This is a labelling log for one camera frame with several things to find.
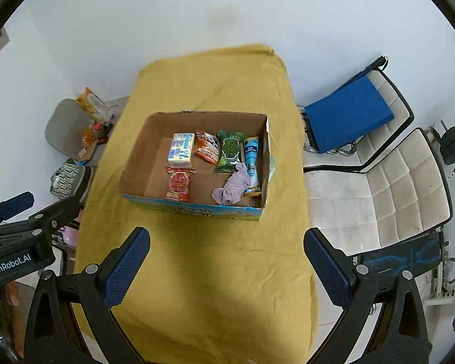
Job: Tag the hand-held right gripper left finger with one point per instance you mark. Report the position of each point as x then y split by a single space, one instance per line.
126 269

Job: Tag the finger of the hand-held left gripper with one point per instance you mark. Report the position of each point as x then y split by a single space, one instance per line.
13 204
57 210

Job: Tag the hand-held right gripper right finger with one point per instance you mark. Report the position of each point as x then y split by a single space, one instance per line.
328 269

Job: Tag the cardboard box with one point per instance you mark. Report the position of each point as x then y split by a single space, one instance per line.
151 174

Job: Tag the red snack packet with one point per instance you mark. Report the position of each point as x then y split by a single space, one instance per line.
179 184

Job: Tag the purple cloth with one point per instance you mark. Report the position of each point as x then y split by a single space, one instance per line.
233 184

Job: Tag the blue tube-shaped packet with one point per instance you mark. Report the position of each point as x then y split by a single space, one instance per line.
252 163

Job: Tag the white and blue small carton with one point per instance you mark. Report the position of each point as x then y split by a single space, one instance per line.
181 149

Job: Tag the orange panda snack packet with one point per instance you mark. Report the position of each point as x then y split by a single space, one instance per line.
207 148

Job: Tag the green wet wipes packet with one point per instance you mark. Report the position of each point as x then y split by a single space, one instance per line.
230 151

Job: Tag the person's left hand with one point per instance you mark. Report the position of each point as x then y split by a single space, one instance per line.
13 299

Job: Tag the pink suitcase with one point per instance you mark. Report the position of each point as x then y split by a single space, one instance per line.
70 237

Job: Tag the black white patterned bag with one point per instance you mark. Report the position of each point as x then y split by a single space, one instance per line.
66 180

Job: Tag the small orange packet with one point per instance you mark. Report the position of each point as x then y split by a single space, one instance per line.
88 142

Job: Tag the black and blue weight bench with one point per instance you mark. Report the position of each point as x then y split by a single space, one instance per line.
402 256

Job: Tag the grey cushioned chair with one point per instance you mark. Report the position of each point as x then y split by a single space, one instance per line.
64 129

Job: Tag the yellow table cloth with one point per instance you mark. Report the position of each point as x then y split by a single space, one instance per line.
212 273

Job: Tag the red and black small object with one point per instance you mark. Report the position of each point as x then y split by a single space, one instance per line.
100 128

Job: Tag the white padded folding chair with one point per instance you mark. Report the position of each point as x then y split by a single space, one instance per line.
394 94
398 193

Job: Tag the yellow orange snack bag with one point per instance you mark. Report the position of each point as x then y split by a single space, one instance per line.
90 101

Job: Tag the white flat device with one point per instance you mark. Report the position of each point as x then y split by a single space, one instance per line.
116 105

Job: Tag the white weight rack frame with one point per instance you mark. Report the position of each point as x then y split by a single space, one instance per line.
445 292

